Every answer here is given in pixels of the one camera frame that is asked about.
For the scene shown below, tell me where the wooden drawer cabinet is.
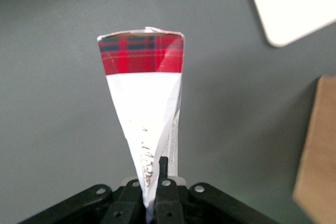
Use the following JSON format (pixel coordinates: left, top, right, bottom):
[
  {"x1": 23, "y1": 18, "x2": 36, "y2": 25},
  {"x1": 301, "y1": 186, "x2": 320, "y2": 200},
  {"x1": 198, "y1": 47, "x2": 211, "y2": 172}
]
[{"x1": 292, "y1": 74, "x2": 336, "y2": 224}]

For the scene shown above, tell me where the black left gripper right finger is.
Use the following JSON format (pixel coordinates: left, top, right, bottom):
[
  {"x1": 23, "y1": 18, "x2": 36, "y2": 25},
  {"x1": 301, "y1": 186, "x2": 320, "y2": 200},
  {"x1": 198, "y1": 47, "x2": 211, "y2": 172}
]
[{"x1": 153, "y1": 156, "x2": 188, "y2": 224}]

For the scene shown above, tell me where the red cookie box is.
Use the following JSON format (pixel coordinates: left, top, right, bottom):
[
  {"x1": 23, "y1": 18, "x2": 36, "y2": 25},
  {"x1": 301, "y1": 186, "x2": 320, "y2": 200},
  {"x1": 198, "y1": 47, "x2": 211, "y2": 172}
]
[{"x1": 96, "y1": 26, "x2": 186, "y2": 222}]

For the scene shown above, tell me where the cream plastic tray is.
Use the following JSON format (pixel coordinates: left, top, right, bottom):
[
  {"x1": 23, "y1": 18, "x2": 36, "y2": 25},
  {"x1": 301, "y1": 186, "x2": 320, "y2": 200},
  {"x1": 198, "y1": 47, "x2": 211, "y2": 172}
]
[{"x1": 243, "y1": 0, "x2": 336, "y2": 48}]

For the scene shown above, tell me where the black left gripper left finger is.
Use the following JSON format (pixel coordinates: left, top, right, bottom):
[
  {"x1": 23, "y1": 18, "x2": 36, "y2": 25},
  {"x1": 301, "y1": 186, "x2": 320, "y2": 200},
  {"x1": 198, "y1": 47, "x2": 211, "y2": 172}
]
[{"x1": 101, "y1": 179, "x2": 145, "y2": 224}]

